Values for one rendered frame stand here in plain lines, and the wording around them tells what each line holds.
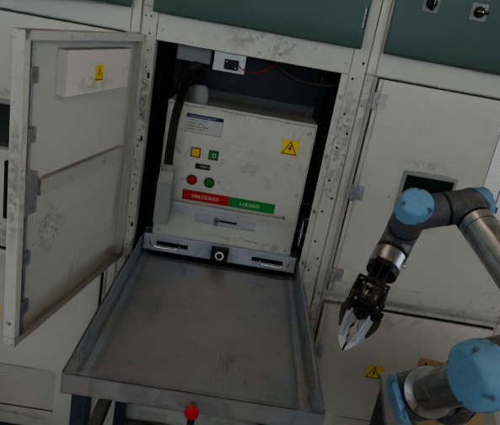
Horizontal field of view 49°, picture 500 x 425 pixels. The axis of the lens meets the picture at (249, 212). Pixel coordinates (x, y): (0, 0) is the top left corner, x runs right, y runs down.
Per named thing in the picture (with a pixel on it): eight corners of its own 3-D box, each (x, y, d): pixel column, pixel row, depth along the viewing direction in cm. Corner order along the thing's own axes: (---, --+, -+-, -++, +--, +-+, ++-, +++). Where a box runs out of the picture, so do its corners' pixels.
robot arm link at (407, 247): (397, 201, 129) (389, 221, 136) (379, 236, 124) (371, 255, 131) (429, 217, 127) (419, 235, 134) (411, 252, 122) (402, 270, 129)
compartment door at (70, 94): (-10, 341, 134) (-4, 24, 110) (106, 250, 193) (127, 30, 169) (14, 347, 133) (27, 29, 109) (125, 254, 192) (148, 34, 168)
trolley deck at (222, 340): (320, 433, 130) (325, 412, 128) (60, 392, 128) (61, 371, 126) (301, 298, 194) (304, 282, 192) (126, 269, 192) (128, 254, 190)
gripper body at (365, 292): (346, 293, 116) (369, 250, 122) (343, 311, 123) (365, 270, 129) (380, 309, 113) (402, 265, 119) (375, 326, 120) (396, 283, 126)
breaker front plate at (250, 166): (287, 260, 194) (316, 127, 178) (152, 237, 192) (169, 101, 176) (287, 259, 195) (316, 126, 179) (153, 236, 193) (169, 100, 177)
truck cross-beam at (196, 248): (293, 273, 195) (297, 258, 193) (142, 248, 193) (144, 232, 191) (293, 267, 200) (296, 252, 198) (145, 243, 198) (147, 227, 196)
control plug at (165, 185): (166, 225, 179) (173, 174, 174) (152, 223, 179) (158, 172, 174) (170, 217, 187) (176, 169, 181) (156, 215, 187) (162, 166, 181)
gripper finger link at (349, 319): (330, 334, 113) (349, 298, 117) (328, 345, 117) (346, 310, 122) (344, 341, 112) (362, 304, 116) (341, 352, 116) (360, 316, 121)
